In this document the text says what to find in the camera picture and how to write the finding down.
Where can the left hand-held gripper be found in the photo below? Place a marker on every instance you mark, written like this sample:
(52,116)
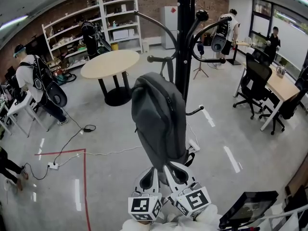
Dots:
(144,204)

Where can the white power strip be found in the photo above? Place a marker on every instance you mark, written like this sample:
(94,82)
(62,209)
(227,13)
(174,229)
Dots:
(194,145)
(53,165)

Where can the silver kettle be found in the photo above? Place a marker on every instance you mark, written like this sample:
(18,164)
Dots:
(280,71)

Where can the white floor appliance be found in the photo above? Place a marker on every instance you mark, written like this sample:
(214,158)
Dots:
(145,46)

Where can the dark grey backpack bag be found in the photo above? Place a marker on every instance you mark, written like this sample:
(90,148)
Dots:
(156,114)

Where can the red floor tape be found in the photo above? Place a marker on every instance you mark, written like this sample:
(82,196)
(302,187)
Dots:
(84,177)

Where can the narrow white shelving unit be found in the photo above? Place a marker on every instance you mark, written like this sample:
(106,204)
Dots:
(122,25)

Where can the long wooden desk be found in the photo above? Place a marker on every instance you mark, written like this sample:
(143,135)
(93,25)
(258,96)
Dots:
(281,86)

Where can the small white table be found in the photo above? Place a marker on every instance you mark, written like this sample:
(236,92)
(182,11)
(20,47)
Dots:
(21,107)

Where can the yellow bin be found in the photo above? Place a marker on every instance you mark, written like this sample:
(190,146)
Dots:
(114,46)

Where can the white microwave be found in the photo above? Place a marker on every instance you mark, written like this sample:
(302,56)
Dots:
(120,34)

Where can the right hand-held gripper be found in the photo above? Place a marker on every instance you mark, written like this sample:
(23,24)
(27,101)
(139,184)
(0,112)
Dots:
(195,201)

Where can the black coat rack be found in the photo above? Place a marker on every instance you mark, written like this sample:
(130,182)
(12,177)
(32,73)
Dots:
(183,56)

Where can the wooden tripod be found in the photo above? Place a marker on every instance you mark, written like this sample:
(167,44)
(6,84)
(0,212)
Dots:
(200,68)

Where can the small standing desk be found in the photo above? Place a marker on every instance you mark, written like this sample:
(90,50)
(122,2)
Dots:
(237,49)

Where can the wide white shelving unit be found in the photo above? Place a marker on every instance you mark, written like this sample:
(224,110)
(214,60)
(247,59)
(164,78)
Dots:
(72,28)

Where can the green vacuum cleaner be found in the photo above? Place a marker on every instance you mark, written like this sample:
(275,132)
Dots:
(66,78)

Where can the black office chair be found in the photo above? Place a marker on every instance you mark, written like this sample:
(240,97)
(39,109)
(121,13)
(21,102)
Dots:
(256,80)
(292,105)

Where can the round wooden table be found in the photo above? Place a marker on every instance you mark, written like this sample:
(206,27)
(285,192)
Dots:
(110,62)

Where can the white refrigerator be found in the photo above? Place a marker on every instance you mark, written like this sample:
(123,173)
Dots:
(168,28)

